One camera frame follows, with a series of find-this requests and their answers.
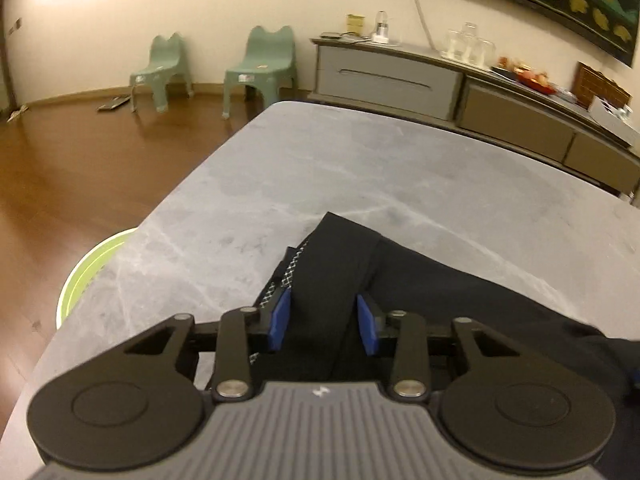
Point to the yellow cup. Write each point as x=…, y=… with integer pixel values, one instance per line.
x=356, y=25

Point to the green round stool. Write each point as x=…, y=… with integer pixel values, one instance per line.
x=82, y=275

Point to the grey organizer box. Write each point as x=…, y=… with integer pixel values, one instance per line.
x=615, y=122

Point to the dark flat floor board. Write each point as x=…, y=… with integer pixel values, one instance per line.
x=115, y=103

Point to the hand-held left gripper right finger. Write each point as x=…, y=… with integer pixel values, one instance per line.
x=369, y=325

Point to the dark remote control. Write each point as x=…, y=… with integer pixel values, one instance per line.
x=330, y=36

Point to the wall switch plate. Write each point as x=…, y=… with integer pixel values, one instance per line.
x=15, y=26

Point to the black garment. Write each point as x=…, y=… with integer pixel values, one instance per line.
x=450, y=285

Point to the wooden grid board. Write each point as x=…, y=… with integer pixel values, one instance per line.
x=597, y=85

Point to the glass cup set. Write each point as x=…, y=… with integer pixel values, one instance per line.
x=467, y=47

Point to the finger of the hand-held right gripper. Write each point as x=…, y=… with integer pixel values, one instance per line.
x=636, y=374

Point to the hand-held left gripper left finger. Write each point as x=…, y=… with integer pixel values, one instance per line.
x=280, y=322

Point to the grey and brown sideboard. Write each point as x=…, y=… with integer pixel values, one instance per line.
x=390, y=85

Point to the red fruit bowl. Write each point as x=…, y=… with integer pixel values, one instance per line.
x=532, y=80

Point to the green plastic chair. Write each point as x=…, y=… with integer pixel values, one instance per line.
x=265, y=65
x=162, y=67

